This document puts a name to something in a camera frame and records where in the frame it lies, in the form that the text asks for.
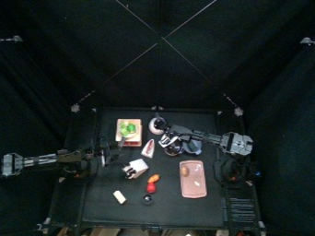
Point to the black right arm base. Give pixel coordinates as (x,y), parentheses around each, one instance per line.
(232,171)

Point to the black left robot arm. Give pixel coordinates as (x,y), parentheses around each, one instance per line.
(36,160)

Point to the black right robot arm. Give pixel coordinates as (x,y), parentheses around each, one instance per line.
(221,140)

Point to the white round cup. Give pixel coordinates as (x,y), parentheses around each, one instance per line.
(155,126)

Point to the dark toy pot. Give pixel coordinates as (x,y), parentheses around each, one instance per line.
(173,148)

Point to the blue grey toy pot lid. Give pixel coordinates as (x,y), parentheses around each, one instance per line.
(193,147)

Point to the green book with red item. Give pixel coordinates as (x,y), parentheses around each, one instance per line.
(129,135)

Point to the green toy lettuce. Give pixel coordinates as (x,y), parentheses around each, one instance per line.
(127,129)

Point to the brown toy potato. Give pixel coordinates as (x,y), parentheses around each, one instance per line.
(184,171)

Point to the orange toy carrot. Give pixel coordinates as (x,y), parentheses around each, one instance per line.
(153,178)

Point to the cream toy butter block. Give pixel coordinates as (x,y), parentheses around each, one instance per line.
(119,197)

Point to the red toy pepper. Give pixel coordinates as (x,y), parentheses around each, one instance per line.
(151,187)

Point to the pink plastic tray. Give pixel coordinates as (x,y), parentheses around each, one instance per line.
(192,179)

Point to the small dark toy cup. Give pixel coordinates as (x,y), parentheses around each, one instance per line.
(147,199)

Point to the metal frame corner bracket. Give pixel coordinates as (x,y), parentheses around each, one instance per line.
(307,40)
(237,111)
(75,107)
(155,108)
(14,39)

